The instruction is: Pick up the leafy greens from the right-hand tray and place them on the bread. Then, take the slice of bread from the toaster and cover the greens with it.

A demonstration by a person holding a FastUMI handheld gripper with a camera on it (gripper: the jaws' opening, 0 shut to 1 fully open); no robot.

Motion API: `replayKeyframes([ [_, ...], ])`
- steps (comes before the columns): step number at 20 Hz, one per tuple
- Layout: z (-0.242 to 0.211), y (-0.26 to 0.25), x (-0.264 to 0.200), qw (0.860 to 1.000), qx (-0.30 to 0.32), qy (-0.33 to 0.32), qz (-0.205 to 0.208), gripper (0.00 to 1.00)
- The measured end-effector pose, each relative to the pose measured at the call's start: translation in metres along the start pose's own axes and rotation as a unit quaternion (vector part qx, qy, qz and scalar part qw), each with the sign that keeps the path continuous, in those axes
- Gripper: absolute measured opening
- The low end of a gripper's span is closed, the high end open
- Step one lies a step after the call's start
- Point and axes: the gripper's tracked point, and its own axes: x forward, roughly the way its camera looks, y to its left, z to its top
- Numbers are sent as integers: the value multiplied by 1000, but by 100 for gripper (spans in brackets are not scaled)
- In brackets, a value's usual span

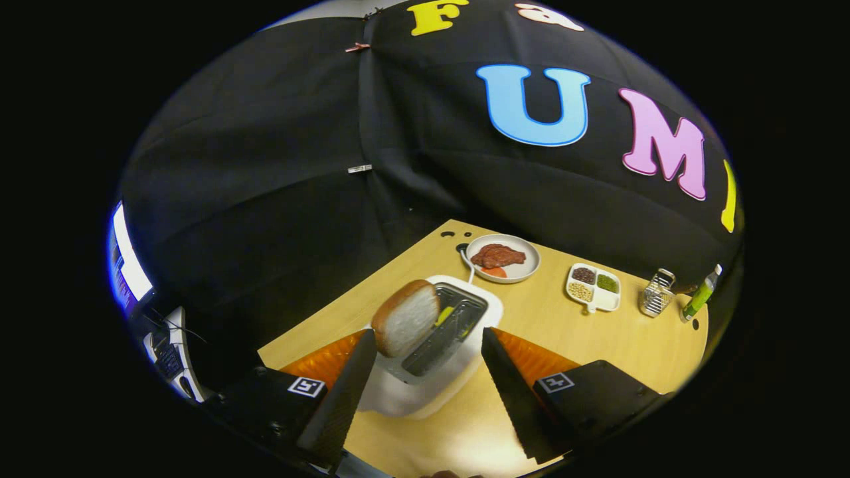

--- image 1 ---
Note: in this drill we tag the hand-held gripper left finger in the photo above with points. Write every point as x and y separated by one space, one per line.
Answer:
342 398

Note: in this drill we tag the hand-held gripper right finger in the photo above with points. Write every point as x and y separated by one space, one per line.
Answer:
514 398

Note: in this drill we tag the plain bread slice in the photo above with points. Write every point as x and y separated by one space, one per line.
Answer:
405 318

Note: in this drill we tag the white toaster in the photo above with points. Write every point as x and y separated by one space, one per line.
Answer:
431 392

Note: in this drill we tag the orange carrot slice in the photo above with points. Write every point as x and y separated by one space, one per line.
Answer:
495 272

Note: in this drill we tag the grey plate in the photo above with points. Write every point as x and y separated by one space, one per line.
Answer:
524 265

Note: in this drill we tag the white divided seed dish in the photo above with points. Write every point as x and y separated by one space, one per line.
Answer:
605 300

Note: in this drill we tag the red meat patty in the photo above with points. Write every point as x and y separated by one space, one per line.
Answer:
498 255

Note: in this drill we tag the white office device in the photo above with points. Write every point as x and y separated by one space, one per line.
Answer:
176 332

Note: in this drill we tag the green label plastic bottle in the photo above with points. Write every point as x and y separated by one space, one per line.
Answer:
697 302

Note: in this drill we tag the white cloth clip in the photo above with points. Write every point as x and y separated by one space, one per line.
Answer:
360 168

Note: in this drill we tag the black backdrop cloth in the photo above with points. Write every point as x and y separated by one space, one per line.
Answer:
265 166

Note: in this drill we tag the lit computer monitor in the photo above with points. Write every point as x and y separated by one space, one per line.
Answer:
129 259

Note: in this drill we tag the pink cloth clip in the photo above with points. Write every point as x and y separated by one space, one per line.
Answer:
357 47

